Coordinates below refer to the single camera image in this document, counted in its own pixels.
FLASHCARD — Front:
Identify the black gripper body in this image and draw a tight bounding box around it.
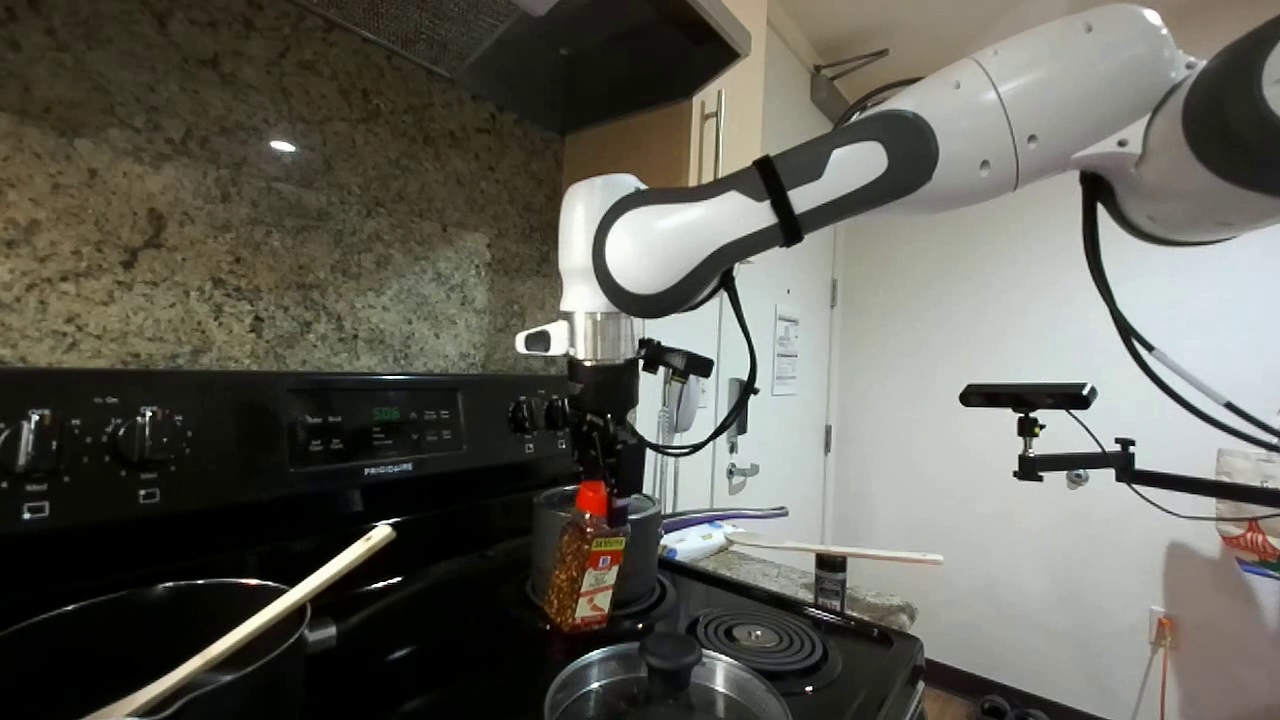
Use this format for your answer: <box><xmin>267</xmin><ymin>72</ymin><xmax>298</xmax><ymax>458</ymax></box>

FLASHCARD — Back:
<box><xmin>569</xmin><ymin>362</ymin><xmax>642</xmax><ymax>497</ymax></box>

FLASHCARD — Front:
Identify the spice jar with orange lid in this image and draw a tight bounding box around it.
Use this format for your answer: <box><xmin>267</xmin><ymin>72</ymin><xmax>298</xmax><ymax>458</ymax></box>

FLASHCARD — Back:
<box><xmin>544</xmin><ymin>482</ymin><xmax>628</xmax><ymax>634</ymax></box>

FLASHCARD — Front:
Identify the wooden spoon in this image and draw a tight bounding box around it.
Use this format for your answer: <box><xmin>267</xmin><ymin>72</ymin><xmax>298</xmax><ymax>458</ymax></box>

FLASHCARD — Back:
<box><xmin>84</xmin><ymin>519</ymin><xmax>396</xmax><ymax>720</ymax></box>

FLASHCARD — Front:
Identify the large black pot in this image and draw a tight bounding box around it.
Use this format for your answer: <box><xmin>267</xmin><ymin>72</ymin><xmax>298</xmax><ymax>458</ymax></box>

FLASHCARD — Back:
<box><xmin>0</xmin><ymin>576</ymin><xmax>398</xmax><ymax>720</ymax></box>

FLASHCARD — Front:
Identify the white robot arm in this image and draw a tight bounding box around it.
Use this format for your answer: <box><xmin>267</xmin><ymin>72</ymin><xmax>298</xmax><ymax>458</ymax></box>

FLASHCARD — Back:
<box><xmin>514</xmin><ymin>4</ymin><xmax>1280</xmax><ymax>493</ymax></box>

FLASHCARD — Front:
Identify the black pot with lid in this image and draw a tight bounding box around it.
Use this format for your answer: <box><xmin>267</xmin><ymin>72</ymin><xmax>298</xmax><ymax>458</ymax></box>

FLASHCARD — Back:
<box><xmin>527</xmin><ymin>485</ymin><xmax>661</xmax><ymax>615</ymax></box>

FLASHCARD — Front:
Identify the wooden spatula on counter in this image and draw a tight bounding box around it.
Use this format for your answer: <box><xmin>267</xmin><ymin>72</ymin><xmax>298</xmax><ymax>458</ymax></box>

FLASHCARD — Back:
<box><xmin>729</xmin><ymin>536</ymin><xmax>949</xmax><ymax>566</ymax></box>

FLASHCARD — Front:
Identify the steel pot with glass lid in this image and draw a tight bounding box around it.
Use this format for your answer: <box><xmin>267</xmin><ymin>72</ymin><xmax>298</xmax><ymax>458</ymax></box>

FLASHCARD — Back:
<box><xmin>544</xmin><ymin>634</ymin><xmax>790</xmax><ymax>720</ymax></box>

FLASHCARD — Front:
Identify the small dark jar on counter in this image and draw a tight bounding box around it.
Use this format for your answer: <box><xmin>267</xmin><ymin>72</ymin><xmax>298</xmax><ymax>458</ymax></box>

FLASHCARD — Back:
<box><xmin>816</xmin><ymin>558</ymin><xmax>846</xmax><ymax>614</ymax></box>

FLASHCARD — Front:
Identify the black electric stove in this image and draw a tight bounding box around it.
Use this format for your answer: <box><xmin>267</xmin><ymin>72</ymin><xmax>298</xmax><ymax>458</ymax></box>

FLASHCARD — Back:
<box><xmin>0</xmin><ymin>370</ymin><xmax>922</xmax><ymax>720</ymax></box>

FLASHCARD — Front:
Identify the white blue packet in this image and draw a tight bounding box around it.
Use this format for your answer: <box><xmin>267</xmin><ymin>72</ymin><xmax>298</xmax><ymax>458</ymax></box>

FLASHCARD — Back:
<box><xmin>661</xmin><ymin>525</ymin><xmax>729</xmax><ymax>566</ymax></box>

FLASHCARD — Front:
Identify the white door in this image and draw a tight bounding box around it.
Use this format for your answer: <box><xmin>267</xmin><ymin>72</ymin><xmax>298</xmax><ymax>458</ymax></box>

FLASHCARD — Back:
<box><xmin>630</xmin><ymin>23</ymin><xmax>844</xmax><ymax>552</ymax></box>

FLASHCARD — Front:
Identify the beige upper cabinet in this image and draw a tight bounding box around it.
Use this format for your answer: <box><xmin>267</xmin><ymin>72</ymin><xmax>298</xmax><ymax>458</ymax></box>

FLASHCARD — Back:
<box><xmin>564</xmin><ymin>0</ymin><xmax>767</xmax><ymax>187</ymax></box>

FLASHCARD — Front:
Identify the range hood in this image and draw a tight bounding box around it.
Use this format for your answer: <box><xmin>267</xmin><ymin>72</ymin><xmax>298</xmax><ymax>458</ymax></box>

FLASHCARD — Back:
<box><xmin>298</xmin><ymin>0</ymin><xmax>750</xmax><ymax>131</ymax></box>

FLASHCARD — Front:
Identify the black camera on stand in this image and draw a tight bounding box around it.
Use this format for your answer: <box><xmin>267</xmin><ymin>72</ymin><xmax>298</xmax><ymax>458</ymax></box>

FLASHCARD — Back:
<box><xmin>959</xmin><ymin>384</ymin><xmax>1095</xmax><ymax>413</ymax></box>

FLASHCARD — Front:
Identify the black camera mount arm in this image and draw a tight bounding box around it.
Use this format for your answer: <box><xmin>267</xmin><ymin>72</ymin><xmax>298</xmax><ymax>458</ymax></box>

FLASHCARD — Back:
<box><xmin>1011</xmin><ymin>413</ymin><xmax>1280</xmax><ymax>514</ymax></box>

